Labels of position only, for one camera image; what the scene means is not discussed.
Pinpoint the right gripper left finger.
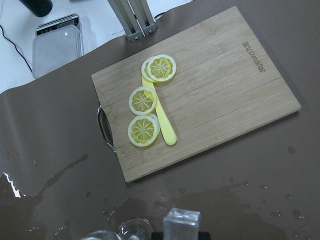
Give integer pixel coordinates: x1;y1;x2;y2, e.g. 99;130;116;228
151;231;164;240

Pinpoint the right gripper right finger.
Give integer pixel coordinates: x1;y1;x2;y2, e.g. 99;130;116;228
198;231;211;240

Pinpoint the clear ice cube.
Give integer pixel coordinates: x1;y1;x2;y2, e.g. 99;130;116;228
163;207;202;240

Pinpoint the wine glass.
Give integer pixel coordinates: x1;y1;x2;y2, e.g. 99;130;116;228
81;218;154;240

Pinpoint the yellow plastic knife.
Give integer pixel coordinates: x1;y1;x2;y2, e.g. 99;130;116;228
142;77;177;146

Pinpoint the lemon slice near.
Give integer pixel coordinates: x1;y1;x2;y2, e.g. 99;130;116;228
127;113;161;147

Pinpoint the lemon slice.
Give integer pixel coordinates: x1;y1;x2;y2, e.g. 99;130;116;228
127;113;161;147
128;86;157;115
141;54;177;83

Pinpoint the lemon slice middle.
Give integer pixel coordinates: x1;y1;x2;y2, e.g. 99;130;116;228
128;86;157;115

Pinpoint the bamboo cutting board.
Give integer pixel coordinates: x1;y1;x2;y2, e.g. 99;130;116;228
92;7;301;182

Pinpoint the lemon slice far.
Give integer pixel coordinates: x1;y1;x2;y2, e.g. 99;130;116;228
141;54;177;83

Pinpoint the kitchen scale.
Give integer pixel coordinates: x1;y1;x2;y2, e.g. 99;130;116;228
32;13;84;79

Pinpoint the black water bottle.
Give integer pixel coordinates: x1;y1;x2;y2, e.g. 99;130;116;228
20;0;53;18

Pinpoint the aluminium frame post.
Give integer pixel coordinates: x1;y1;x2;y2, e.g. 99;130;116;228
108;0;158;42

